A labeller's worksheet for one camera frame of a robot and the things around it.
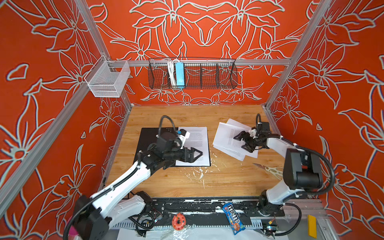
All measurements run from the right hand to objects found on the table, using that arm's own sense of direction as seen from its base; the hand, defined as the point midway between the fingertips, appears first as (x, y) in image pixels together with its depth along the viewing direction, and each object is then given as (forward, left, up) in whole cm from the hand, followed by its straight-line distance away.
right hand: (236, 140), depth 92 cm
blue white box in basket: (+30, +34, +28) cm, 54 cm away
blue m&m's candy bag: (-42, +8, -5) cm, 43 cm away
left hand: (-15, +26, +14) cm, 33 cm away
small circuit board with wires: (-44, -10, -6) cm, 45 cm away
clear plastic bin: (+32, +82, +26) cm, 91 cm away
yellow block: (-44, -28, -7) cm, 53 cm away
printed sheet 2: (+20, -3, -7) cm, 21 cm away
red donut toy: (-41, +35, -5) cm, 54 cm away
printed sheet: (+3, +6, -6) cm, 9 cm away
